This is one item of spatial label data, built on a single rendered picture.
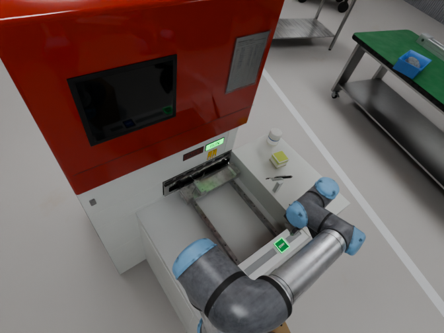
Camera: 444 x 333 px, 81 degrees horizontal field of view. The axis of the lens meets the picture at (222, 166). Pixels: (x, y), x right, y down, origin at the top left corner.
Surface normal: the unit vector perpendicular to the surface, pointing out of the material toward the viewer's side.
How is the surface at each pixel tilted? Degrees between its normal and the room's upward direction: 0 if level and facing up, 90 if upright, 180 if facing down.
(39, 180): 0
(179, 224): 0
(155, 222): 0
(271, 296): 11
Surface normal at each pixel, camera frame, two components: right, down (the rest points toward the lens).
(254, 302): 0.24, -0.50
